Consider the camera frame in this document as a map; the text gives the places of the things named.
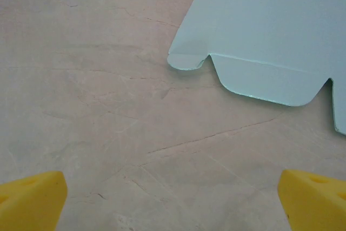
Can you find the mint green paper box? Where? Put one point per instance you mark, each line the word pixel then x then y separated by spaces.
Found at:
pixel 265 30

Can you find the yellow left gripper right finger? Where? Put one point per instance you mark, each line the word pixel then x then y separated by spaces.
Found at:
pixel 316 204

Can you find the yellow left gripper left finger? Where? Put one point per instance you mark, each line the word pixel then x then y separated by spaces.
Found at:
pixel 29 201

